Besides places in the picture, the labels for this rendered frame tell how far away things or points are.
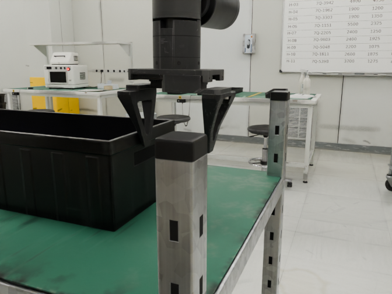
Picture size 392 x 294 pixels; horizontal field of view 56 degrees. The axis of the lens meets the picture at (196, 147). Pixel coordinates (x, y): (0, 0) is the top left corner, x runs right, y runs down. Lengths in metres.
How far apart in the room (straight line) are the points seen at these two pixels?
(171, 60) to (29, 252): 0.26
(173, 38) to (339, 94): 4.73
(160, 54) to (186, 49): 0.03
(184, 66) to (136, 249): 0.21
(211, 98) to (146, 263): 0.19
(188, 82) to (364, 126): 4.80
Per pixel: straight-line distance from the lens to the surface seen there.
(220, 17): 0.50
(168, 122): 0.56
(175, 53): 0.43
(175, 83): 0.42
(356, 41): 5.08
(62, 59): 5.06
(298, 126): 5.19
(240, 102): 3.71
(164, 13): 0.44
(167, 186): 0.26
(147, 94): 0.49
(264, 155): 3.44
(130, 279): 0.38
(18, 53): 7.44
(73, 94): 4.67
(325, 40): 5.09
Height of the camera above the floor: 1.15
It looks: 13 degrees down
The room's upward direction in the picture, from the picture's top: straight up
